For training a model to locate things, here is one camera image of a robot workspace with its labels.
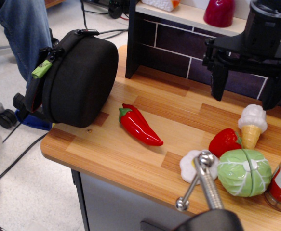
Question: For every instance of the toy ice cream cone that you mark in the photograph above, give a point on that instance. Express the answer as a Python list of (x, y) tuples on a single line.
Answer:
[(252, 123)]

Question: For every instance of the green zipper pull tab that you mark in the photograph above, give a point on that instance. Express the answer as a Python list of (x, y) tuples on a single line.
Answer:
[(41, 69)]

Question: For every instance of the black shelf with brick backsplash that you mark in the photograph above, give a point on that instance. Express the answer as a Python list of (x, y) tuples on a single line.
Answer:
[(167, 46)]

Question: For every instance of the white orange toy on shelf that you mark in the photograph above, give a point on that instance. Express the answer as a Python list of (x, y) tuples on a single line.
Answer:
[(166, 5)]

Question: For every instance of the blue jeans leg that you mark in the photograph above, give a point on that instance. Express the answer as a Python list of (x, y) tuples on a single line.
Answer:
[(26, 28)]

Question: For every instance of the black clamp body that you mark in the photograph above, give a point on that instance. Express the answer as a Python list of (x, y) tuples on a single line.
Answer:
[(212, 220)]

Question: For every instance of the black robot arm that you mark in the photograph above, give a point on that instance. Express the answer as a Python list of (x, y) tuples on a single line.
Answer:
[(263, 22)]

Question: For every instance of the red toy chili pepper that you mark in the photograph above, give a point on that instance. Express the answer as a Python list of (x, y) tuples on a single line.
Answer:
[(136, 125)]

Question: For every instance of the black round zipper bag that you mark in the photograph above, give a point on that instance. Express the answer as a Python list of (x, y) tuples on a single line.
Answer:
[(76, 87)]

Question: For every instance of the black device on floor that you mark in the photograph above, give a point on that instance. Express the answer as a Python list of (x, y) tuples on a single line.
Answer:
[(118, 7)]

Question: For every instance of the green toy cabbage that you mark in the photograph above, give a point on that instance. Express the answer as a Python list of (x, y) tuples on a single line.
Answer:
[(244, 172)]

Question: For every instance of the metal clamp screw handle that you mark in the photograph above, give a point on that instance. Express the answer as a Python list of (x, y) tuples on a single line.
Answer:
[(203, 161)]

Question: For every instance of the dark red cup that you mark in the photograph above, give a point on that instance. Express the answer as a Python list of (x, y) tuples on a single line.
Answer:
[(220, 13)]

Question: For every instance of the red toy strawberry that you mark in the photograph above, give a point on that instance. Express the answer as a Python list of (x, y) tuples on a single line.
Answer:
[(226, 140)]

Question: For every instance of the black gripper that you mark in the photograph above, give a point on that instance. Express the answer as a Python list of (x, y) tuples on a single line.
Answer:
[(230, 53)]

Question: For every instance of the office chair caster base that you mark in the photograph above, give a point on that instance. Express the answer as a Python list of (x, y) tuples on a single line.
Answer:
[(7, 116)]

